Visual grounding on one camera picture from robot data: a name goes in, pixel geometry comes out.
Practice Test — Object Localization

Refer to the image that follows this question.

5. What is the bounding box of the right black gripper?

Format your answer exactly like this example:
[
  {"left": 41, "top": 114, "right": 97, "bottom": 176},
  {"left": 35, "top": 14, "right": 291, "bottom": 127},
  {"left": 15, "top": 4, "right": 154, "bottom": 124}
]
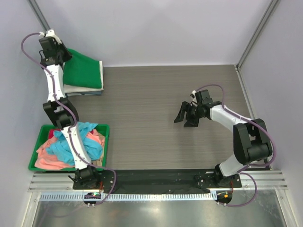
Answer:
[{"left": 174, "top": 101, "right": 202, "bottom": 127}]

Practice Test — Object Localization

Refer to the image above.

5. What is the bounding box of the green t shirt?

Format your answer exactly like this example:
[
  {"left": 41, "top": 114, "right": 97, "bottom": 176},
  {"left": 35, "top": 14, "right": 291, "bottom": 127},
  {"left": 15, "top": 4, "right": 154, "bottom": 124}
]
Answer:
[{"left": 63, "top": 49, "right": 102, "bottom": 89}]

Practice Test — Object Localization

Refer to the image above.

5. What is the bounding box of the green plastic tray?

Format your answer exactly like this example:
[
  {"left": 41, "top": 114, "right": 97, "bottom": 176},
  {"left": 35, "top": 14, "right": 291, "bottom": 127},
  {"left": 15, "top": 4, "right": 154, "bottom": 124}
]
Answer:
[{"left": 28, "top": 124, "right": 109, "bottom": 172}]

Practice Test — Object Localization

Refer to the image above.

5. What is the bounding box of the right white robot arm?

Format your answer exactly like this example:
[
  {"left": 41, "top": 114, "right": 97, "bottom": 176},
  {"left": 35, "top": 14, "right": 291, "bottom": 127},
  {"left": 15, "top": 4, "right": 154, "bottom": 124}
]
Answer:
[{"left": 174, "top": 90, "right": 274, "bottom": 187}]

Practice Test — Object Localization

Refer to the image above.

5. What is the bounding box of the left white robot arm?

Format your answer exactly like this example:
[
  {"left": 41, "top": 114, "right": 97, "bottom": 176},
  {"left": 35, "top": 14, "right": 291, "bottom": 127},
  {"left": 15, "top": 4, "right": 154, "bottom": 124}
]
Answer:
[{"left": 39, "top": 36, "right": 100, "bottom": 189}]

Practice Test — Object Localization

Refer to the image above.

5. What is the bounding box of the folded white t shirt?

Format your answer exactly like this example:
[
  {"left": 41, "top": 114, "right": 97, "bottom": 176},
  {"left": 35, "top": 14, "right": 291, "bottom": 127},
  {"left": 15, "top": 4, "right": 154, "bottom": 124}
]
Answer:
[{"left": 64, "top": 61, "right": 104, "bottom": 94}]

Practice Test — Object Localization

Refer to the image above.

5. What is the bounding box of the magenta t shirt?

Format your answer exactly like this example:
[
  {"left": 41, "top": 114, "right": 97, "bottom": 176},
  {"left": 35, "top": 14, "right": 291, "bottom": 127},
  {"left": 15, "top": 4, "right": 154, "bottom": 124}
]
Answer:
[{"left": 48, "top": 129, "right": 63, "bottom": 141}]

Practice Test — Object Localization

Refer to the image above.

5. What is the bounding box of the light blue t shirt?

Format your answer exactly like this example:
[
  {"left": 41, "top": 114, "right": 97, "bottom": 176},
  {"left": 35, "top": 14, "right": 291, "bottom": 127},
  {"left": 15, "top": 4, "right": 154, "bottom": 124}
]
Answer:
[{"left": 46, "top": 122, "right": 105, "bottom": 166}]

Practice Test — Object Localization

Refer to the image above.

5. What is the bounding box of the beige t shirt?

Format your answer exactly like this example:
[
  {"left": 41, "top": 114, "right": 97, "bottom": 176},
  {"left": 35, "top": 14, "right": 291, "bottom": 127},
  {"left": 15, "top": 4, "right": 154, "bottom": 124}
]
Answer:
[{"left": 92, "top": 134, "right": 105, "bottom": 166}]

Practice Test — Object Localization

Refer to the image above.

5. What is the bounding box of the pink t shirt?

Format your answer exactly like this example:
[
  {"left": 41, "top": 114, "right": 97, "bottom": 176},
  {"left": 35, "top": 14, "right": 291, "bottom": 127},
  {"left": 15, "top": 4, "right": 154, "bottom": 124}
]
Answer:
[{"left": 35, "top": 129, "right": 105, "bottom": 170}]

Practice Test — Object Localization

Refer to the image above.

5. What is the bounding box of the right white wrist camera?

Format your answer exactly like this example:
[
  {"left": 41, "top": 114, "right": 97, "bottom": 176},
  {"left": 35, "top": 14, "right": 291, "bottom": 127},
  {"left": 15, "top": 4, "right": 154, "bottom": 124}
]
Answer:
[{"left": 190, "top": 90, "right": 198, "bottom": 106}]

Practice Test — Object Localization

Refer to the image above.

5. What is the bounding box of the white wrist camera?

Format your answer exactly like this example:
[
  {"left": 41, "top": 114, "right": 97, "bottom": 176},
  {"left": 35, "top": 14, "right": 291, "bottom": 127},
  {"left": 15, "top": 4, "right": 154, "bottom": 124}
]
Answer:
[
  {"left": 190, "top": 90, "right": 198, "bottom": 106},
  {"left": 39, "top": 29, "right": 62, "bottom": 46}
]

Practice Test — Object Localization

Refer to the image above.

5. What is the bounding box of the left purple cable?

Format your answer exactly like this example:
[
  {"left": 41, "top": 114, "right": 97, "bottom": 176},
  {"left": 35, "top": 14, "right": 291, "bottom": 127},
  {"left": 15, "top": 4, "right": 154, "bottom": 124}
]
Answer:
[{"left": 20, "top": 33, "right": 117, "bottom": 206}]

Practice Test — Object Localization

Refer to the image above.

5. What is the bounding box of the purple cable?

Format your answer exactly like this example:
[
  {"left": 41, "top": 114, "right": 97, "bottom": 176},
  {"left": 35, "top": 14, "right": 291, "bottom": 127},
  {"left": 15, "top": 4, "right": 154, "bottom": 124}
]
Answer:
[
  {"left": 20, "top": 33, "right": 117, "bottom": 206},
  {"left": 195, "top": 84, "right": 276, "bottom": 208}
]

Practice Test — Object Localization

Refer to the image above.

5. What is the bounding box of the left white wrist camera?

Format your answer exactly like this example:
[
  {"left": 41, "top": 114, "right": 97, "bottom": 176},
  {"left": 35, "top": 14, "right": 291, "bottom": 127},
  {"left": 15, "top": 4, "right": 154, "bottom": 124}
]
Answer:
[{"left": 39, "top": 29, "right": 62, "bottom": 46}]

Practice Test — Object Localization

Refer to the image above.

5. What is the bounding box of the left aluminium frame post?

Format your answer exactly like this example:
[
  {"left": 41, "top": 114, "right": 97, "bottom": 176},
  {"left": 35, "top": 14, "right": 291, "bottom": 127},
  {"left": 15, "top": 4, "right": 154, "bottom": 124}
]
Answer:
[{"left": 27, "top": 0, "right": 51, "bottom": 31}]

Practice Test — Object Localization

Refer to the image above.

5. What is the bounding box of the aluminium frame post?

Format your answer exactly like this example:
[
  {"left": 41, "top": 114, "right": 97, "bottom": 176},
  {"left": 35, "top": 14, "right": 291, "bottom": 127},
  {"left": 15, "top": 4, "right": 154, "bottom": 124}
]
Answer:
[
  {"left": 235, "top": 0, "right": 281, "bottom": 69},
  {"left": 27, "top": 0, "right": 51, "bottom": 31}
]

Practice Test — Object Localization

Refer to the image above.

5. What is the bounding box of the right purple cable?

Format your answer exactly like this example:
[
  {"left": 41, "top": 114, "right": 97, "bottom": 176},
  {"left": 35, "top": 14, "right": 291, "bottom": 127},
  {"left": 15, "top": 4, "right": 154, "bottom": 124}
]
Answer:
[{"left": 195, "top": 84, "right": 276, "bottom": 208}]

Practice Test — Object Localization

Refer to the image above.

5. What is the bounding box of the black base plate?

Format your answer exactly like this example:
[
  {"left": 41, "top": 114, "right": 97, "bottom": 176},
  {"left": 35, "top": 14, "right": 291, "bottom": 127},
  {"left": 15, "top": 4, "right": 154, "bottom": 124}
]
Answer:
[{"left": 70, "top": 169, "right": 242, "bottom": 194}]

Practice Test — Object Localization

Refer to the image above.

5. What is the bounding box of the aluminium rail profile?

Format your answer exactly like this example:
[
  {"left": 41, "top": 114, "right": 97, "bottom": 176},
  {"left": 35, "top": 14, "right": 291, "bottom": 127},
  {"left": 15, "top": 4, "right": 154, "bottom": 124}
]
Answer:
[{"left": 28, "top": 170, "right": 288, "bottom": 192}]

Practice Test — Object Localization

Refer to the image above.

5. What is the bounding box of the right aluminium frame post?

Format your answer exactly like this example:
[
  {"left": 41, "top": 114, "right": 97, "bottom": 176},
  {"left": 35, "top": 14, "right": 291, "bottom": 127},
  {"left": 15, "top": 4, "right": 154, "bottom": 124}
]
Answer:
[{"left": 235, "top": 0, "right": 281, "bottom": 69}]

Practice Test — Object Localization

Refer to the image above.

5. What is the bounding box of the white slotted cable duct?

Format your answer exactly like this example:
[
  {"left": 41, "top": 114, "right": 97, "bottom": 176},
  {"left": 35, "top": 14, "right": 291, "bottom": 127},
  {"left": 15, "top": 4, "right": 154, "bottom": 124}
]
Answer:
[{"left": 39, "top": 191, "right": 217, "bottom": 202}]

